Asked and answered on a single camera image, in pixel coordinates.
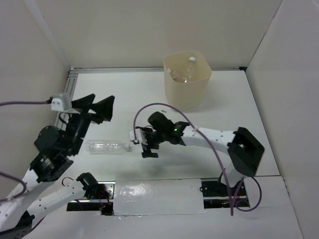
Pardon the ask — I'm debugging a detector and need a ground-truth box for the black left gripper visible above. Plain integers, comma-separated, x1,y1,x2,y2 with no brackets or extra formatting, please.
66,94,116,154

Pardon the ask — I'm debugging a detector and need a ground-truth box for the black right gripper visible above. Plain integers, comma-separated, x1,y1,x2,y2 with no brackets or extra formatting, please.
141,127,166,158

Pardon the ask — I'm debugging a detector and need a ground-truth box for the clear bottle white cap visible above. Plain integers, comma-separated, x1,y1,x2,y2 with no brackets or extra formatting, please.
167,68,181,82

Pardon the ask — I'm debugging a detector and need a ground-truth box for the clear bottle grey cap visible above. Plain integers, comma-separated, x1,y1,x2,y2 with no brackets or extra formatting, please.
181,56,196,83

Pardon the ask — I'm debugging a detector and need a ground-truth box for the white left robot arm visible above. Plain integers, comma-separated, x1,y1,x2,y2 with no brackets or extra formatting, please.
0,94,115,239

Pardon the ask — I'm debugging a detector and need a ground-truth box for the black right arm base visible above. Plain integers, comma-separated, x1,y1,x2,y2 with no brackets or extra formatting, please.
199,179,250,209

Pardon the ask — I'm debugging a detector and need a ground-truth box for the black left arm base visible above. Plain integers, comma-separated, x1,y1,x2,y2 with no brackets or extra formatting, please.
66,181,115,216

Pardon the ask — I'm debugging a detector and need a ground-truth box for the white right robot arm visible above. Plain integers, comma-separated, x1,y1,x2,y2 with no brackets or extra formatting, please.
135,112,265,195

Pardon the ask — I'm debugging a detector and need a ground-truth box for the beige plastic bin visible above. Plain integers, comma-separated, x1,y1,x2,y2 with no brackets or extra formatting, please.
163,51,212,111

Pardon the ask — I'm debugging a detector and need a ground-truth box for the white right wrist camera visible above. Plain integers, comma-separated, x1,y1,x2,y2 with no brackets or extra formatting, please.
129,128,147,144

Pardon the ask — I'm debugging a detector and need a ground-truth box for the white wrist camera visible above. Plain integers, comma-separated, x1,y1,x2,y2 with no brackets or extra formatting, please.
129,128,147,144
50,93,72,112

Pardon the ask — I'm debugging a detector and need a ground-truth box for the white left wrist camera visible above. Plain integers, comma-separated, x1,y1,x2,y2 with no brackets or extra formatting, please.
50,93,72,112

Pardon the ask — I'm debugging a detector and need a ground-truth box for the aluminium frame rail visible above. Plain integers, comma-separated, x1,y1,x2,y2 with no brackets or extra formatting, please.
41,66,247,175

